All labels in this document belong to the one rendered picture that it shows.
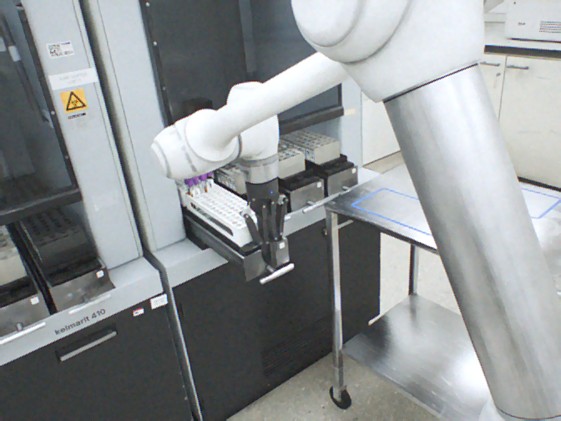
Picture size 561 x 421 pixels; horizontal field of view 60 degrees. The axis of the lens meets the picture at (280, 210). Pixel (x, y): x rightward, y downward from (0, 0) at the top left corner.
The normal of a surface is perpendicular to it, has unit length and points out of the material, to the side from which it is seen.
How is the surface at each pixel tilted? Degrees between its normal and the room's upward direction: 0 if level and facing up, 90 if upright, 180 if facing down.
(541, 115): 90
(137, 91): 90
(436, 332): 0
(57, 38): 90
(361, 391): 0
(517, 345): 78
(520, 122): 90
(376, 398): 0
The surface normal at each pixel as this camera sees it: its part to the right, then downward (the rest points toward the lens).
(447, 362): -0.09, -0.88
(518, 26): -0.82, 0.33
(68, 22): 0.59, 0.33
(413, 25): 0.00, 0.48
